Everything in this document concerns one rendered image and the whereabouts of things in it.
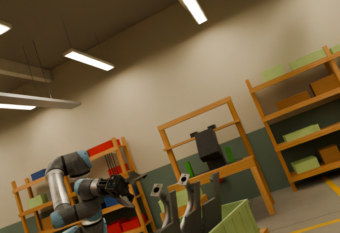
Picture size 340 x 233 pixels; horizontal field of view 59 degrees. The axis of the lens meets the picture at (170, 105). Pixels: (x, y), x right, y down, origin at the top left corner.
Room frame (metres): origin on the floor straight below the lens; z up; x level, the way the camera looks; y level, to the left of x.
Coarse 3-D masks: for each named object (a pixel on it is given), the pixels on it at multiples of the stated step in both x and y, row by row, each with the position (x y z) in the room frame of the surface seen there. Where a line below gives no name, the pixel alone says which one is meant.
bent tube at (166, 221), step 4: (156, 184) 1.27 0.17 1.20; (160, 184) 1.26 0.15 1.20; (156, 188) 1.27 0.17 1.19; (160, 188) 1.24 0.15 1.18; (152, 192) 1.25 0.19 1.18; (156, 192) 1.24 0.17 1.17; (160, 192) 1.24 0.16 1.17; (152, 196) 1.24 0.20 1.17; (156, 196) 1.23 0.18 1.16; (160, 196) 1.26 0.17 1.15; (164, 196) 1.28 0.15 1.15; (160, 200) 1.29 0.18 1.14; (164, 204) 1.30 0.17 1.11; (168, 204) 1.31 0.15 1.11; (164, 208) 1.32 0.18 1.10; (168, 208) 1.31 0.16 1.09; (164, 212) 1.32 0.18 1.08; (168, 212) 1.31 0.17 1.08; (164, 216) 1.32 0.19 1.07; (168, 216) 1.31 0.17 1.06; (164, 220) 1.31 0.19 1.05; (168, 220) 1.31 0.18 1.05; (164, 224) 1.30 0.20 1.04
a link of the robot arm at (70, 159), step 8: (72, 152) 1.70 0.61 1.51; (80, 152) 1.69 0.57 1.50; (64, 160) 1.65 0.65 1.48; (72, 160) 1.66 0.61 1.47; (80, 160) 1.67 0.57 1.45; (88, 160) 1.69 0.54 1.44; (64, 168) 1.64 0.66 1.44; (72, 168) 1.66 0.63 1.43; (80, 168) 1.68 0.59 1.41; (88, 168) 1.72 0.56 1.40; (72, 176) 1.69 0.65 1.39; (80, 176) 1.69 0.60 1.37; (88, 176) 1.74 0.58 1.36; (80, 200) 1.73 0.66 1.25; (88, 224) 1.75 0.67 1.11; (96, 224) 1.76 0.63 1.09; (104, 224) 1.80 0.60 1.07; (88, 232) 1.75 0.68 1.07; (96, 232) 1.77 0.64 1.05; (104, 232) 1.79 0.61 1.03
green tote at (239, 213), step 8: (224, 208) 1.67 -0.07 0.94; (232, 208) 1.65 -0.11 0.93; (240, 208) 1.51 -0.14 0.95; (248, 208) 1.59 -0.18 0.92; (224, 216) 1.68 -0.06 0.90; (232, 216) 1.43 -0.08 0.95; (240, 216) 1.49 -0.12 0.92; (248, 216) 1.56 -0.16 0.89; (224, 224) 1.35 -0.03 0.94; (232, 224) 1.41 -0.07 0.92; (240, 224) 1.47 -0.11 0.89; (248, 224) 1.53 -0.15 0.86; (256, 224) 1.60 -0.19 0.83; (208, 232) 1.26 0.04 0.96; (216, 232) 1.28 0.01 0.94; (224, 232) 1.34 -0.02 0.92; (232, 232) 1.39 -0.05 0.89; (240, 232) 1.45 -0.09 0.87; (248, 232) 1.51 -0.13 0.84; (256, 232) 1.56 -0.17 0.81
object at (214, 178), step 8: (216, 176) 1.51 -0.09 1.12; (216, 184) 1.52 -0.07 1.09; (216, 192) 1.53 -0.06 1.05; (216, 200) 1.54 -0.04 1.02; (208, 208) 1.49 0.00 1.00; (216, 208) 1.54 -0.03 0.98; (208, 216) 1.49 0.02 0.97; (216, 216) 1.55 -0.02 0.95; (208, 224) 1.50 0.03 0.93; (216, 224) 1.56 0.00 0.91
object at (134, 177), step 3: (132, 171) 1.31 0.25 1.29; (132, 174) 1.32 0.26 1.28; (135, 174) 1.32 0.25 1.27; (138, 174) 1.33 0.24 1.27; (141, 174) 1.34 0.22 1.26; (144, 174) 1.33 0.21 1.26; (129, 177) 1.33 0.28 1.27; (132, 177) 1.33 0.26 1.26; (135, 177) 1.34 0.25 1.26; (138, 177) 1.33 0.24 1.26; (141, 177) 1.33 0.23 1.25; (144, 177) 1.33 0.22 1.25; (126, 180) 1.33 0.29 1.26; (129, 180) 1.34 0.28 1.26; (132, 180) 1.34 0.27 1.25; (135, 180) 1.34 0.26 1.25; (138, 180) 1.34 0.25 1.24; (132, 183) 1.34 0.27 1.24
